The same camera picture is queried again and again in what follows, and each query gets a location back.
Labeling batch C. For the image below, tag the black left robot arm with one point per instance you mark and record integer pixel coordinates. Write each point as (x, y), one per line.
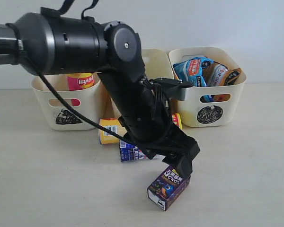
(48, 43)

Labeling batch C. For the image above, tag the cream bin triangle mark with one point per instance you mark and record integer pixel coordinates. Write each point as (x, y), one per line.
(92, 103)

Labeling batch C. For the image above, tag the cream bin circle mark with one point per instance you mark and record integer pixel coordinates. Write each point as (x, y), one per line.
(194, 112)

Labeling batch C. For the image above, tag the purple juice carton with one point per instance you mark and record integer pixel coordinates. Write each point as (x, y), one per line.
(167, 187)

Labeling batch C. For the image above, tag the pink yellow Lays can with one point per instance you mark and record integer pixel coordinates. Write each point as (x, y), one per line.
(80, 81)

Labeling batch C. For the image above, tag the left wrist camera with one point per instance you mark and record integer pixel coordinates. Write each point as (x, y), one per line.
(174, 88)

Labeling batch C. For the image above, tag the orange instant noodle packet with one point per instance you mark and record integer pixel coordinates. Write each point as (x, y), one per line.
(215, 75)

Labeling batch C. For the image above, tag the blue white milk carton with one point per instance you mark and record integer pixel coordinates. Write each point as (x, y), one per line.
(129, 152)

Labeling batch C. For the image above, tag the blue instant noodle packet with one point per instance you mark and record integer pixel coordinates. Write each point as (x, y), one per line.
(192, 70)

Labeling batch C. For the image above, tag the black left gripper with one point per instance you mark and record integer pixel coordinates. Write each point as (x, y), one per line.
(177, 148)

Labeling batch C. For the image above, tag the cream bin square mark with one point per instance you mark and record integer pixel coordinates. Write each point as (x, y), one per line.
(157, 65)

